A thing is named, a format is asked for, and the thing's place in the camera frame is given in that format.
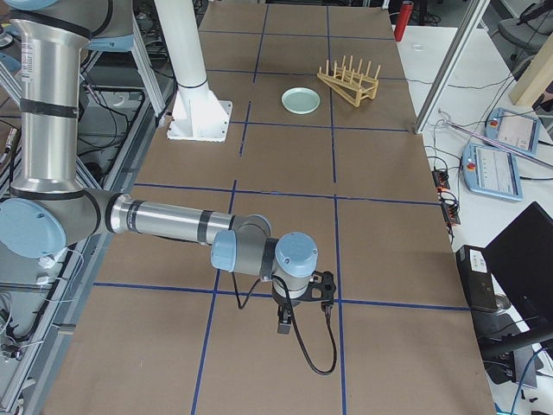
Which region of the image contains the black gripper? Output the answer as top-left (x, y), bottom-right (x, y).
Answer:
top-left (272, 290), bottom-right (299, 335)

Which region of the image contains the light green plate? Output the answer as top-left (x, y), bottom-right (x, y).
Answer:
top-left (281, 87), bottom-right (321, 115)

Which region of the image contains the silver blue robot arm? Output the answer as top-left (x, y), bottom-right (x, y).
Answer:
top-left (1, 1), bottom-right (318, 333)

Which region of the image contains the wooden plate rack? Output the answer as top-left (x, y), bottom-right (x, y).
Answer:
top-left (316, 55), bottom-right (381, 108)

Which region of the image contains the brown paper table cover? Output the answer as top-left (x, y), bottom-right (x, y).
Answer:
top-left (43, 2), bottom-right (495, 414)

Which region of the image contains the black computer box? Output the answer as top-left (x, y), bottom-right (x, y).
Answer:
top-left (455, 245), bottom-right (497, 313)

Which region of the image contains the orange black adapter box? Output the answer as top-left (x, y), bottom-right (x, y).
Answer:
top-left (432, 169), bottom-right (450, 191)

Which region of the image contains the black monitor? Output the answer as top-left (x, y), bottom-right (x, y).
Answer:
top-left (480, 201), bottom-right (552, 359)

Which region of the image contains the near teach pendant tablet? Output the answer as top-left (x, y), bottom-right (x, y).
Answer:
top-left (461, 143), bottom-right (523, 201)

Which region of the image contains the teach pendant tablet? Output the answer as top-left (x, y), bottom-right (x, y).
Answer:
top-left (485, 107), bottom-right (539, 156)
top-left (461, 143), bottom-right (523, 201)

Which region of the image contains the long grabber stick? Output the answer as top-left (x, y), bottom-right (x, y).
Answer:
top-left (444, 120), bottom-right (552, 169)

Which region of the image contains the far teach pendant tablet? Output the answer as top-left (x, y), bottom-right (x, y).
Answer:
top-left (485, 107), bottom-right (539, 156)

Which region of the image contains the red cylinder bottle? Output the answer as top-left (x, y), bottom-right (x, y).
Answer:
top-left (394, 1), bottom-right (414, 42)

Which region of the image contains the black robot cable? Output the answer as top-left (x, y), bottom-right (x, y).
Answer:
top-left (231, 271), bottom-right (339, 375)

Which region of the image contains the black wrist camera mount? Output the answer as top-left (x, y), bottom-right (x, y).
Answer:
top-left (298, 271), bottom-right (336, 303)

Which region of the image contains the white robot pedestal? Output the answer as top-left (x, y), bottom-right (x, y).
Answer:
top-left (155, 0), bottom-right (232, 143)

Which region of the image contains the aluminium side frame rail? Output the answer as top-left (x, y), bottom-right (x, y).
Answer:
top-left (0, 21), bottom-right (182, 415)

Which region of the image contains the aluminium frame post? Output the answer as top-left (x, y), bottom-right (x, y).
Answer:
top-left (414, 0), bottom-right (490, 134)

